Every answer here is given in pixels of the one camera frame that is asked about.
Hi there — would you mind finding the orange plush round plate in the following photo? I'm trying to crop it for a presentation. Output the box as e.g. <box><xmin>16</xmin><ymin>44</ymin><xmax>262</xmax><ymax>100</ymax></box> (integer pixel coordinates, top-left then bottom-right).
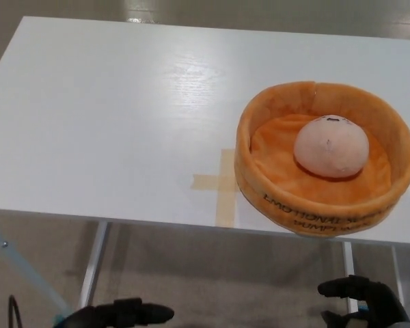
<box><xmin>235</xmin><ymin>80</ymin><xmax>410</xmax><ymax>239</ymax></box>

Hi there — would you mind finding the pink round plush toy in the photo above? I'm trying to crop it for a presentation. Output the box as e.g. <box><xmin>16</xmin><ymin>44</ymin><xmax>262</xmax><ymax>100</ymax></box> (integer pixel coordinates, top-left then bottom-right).
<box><xmin>293</xmin><ymin>114</ymin><xmax>370</xmax><ymax>179</ymax></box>

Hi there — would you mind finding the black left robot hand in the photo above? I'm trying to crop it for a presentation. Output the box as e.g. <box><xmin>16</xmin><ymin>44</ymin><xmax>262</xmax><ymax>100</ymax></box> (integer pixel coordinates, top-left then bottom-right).
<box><xmin>63</xmin><ymin>297</ymin><xmax>175</xmax><ymax>328</ymax></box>

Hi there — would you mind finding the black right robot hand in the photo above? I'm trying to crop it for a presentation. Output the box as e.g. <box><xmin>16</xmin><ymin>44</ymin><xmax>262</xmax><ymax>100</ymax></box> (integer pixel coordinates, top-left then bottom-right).
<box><xmin>318</xmin><ymin>275</ymin><xmax>410</xmax><ymax>328</ymax></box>

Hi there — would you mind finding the white metal table leg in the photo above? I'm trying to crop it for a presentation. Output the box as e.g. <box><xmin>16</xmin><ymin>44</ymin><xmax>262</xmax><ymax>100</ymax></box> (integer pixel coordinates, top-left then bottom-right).
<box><xmin>79</xmin><ymin>221</ymin><xmax>110</xmax><ymax>307</ymax></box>
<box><xmin>341</xmin><ymin>241</ymin><xmax>358</xmax><ymax>314</ymax></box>

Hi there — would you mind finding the beige masking tape cross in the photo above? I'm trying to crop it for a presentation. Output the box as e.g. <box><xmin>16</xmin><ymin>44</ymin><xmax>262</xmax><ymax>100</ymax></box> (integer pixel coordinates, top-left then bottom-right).
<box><xmin>192</xmin><ymin>149</ymin><xmax>242</xmax><ymax>227</ymax></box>

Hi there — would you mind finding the grey diagonal metal bar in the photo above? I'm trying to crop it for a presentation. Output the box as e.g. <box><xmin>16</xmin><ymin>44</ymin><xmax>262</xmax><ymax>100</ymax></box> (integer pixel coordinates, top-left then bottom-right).
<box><xmin>0</xmin><ymin>218</ymin><xmax>72</xmax><ymax>317</ymax></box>

